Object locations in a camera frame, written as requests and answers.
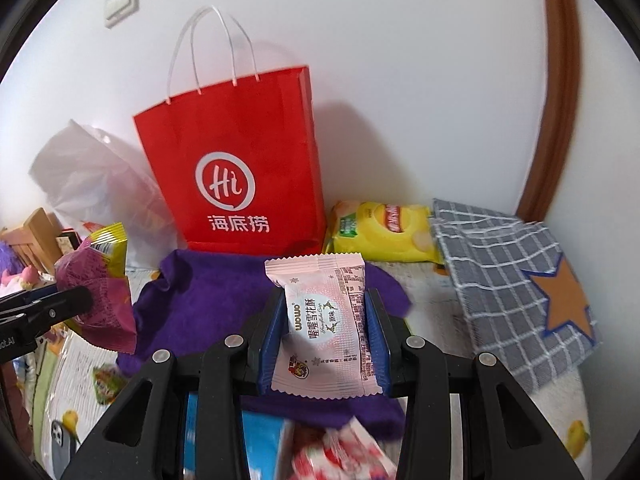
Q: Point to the fruit print tablecloth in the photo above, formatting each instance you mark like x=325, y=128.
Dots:
x=186, y=410

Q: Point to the blue tissue pack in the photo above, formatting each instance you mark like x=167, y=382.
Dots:
x=267, y=442

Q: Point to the white wall switch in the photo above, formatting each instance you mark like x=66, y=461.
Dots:
x=117, y=10

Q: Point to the green triangular snack bag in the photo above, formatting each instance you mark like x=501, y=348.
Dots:
x=108, y=381

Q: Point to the white Miniso plastic bag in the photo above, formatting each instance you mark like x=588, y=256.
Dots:
x=92, y=178

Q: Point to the wooden chair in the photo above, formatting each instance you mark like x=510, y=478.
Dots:
x=34, y=241

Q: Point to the patterned book red cover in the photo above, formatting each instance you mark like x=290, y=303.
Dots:
x=68, y=240

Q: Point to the pink white striped snack packet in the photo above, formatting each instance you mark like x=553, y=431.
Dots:
x=346, y=453

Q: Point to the pink wowo snack packet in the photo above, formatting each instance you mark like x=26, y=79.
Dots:
x=323, y=353

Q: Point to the pink yellow snack bag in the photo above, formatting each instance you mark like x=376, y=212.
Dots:
x=99, y=264

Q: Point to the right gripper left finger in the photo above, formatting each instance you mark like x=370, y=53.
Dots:
x=142, y=435

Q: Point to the brown wooden door frame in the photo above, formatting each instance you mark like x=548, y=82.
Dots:
x=564, y=68

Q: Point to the pink purple plush toy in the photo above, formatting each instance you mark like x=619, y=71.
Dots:
x=15, y=276

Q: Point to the red Haidilao paper bag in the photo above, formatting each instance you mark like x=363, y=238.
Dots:
x=238, y=166

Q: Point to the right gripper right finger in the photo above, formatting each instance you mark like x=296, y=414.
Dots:
x=450, y=404

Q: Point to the smartphone grey case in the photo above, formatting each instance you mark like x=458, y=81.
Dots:
x=63, y=448

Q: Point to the purple cloth tray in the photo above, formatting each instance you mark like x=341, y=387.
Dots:
x=198, y=299

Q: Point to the yellow potato chips bag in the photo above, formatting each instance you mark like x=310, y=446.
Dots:
x=382, y=232

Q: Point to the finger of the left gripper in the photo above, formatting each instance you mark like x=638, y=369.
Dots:
x=26, y=297
x=42, y=314

